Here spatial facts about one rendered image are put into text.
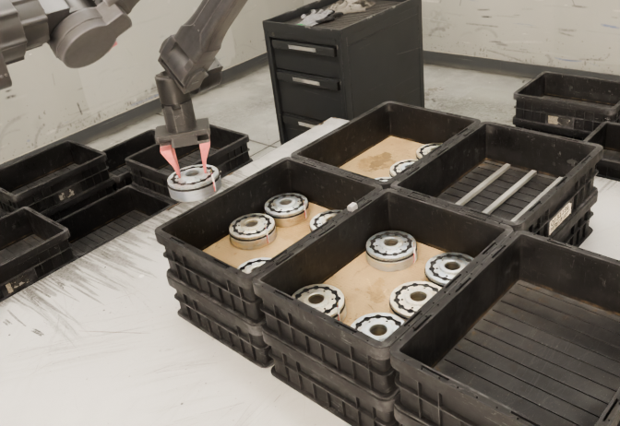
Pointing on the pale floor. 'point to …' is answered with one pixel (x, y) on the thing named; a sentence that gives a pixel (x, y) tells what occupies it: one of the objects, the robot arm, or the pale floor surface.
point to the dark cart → (345, 60)
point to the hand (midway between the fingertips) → (191, 171)
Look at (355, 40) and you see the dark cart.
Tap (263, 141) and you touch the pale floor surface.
